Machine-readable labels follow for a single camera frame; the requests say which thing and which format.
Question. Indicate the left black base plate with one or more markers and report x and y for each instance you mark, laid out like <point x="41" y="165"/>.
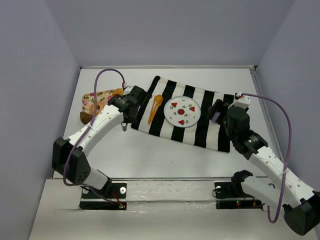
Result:
<point x="114" y="200"/>

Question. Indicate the dark brown chocolate bread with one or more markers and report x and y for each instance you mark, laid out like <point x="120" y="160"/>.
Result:
<point x="85" y="117"/>

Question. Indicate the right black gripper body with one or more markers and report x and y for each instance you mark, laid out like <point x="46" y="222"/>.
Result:
<point x="217" y="110"/>

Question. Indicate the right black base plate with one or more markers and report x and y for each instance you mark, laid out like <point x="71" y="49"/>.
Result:
<point x="229" y="196"/>

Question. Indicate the sugared bagel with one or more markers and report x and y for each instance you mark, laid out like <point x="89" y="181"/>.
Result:
<point x="96" y="110"/>

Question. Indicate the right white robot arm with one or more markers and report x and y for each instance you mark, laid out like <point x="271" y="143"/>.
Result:
<point x="299" y="201"/>

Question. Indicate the black white striped cloth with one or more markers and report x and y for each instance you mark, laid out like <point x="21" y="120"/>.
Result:
<point x="204" y="133"/>

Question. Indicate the watermelon pattern plate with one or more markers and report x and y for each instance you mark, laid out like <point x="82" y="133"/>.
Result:
<point x="182" y="111"/>

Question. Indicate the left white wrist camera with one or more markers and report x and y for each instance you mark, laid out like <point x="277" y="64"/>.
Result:
<point x="128" y="89"/>

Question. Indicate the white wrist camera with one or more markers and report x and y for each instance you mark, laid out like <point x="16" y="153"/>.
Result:
<point x="128" y="89"/>
<point x="241" y="100"/>

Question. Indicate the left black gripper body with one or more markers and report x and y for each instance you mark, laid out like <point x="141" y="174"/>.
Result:
<point x="139" y="100"/>

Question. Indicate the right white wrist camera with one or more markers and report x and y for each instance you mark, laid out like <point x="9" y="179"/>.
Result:
<point x="241" y="100"/>

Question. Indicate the orange plastic spoon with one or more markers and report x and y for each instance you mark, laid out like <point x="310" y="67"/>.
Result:
<point x="159" y="97"/>

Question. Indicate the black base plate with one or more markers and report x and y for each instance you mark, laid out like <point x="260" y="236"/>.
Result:
<point x="114" y="200"/>
<point x="229" y="196"/>

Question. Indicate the metal table rail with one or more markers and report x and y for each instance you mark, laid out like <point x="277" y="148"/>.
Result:
<point x="121" y="67"/>

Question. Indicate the floral serving tray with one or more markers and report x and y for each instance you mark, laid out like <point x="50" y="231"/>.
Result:
<point x="101" y="96"/>

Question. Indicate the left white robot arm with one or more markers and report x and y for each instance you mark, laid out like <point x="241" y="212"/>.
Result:
<point x="69" y="157"/>

